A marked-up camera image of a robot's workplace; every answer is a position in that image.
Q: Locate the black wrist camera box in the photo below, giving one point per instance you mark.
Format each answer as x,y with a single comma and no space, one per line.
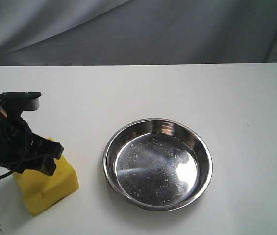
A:
14,103

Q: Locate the round stainless steel dish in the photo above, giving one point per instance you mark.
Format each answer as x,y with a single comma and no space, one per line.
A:
157,164

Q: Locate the yellow sponge block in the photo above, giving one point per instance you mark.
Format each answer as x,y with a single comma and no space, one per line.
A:
40,192

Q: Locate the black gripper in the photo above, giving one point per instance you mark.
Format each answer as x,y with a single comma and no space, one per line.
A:
20,147

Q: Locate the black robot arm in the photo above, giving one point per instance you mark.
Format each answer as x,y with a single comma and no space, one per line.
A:
20,148

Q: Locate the grey backdrop cloth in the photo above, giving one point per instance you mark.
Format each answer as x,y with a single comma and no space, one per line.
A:
137,32

